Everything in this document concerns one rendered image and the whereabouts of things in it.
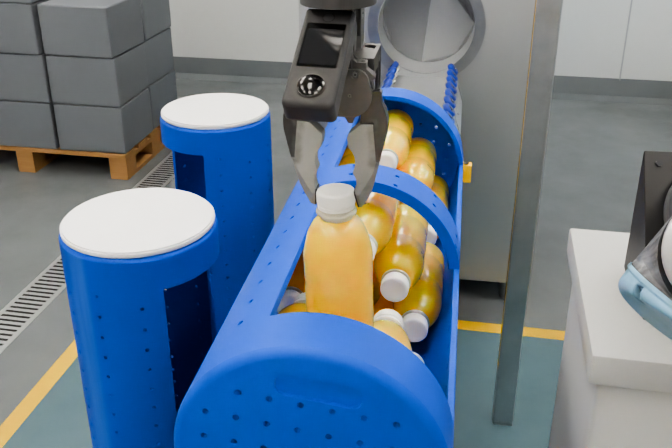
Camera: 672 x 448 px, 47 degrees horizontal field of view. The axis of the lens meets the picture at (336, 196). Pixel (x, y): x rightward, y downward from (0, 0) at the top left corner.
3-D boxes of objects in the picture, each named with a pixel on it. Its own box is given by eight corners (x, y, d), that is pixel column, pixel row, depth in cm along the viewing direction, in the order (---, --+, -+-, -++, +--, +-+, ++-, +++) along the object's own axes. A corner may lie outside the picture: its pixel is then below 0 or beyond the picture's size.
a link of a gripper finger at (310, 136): (324, 185, 84) (339, 105, 80) (314, 208, 78) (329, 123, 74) (296, 179, 84) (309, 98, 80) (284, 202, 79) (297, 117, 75)
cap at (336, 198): (362, 212, 77) (361, 196, 77) (326, 221, 76) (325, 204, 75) (345, 198, 81) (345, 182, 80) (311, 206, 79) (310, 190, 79)
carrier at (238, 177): (228, 347, 257) (166, 394, 235) (210, 90, 221) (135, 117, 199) (298, 376, 243) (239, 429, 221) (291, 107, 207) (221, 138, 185)
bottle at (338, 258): (385, 369, 84) (383, 213, 77) (325, 388, 82) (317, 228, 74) (356, 336, 90) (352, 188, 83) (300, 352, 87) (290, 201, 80)
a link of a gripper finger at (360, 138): (393, 184, 82) (379, 101, 79) (387, 208, 77) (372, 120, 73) (364, 187, 83) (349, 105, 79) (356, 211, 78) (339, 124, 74)
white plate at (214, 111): (210, 87, 220) (210, 91, 220) (137, 113, 199) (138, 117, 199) (289, 103, 206) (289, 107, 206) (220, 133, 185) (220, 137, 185)
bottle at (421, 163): (415, 177, 155) (408, 217, 139) (393, 150, 154) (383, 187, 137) (444, 157, 153) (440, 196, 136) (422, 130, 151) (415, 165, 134)
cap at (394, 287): (386, 296, 110) (385, 303, 108) (378, 273, 108) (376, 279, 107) (413, 291, 108) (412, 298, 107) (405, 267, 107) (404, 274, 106)
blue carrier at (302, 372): (449, 230, 161) (475, 99, 149) (425, 597, 82) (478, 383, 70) (314, 206, 164) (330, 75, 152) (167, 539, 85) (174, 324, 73)
